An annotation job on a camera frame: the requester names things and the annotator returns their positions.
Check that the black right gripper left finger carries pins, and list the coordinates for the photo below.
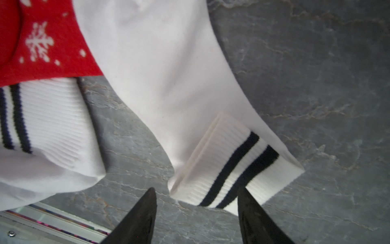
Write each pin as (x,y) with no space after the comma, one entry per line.
(138,225)

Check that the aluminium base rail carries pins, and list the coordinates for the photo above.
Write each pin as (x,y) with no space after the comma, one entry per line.
(42,224)

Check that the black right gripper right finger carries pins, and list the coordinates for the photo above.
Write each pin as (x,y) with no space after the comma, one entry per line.
(255,224)

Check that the red patterned sock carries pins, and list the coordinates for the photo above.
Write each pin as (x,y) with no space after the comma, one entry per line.
(42,40)

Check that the white sock two black stripes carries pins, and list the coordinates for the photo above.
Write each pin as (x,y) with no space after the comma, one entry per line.
(48,142)

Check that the white striped ankle sock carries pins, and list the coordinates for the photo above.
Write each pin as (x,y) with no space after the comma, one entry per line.
(163,60)

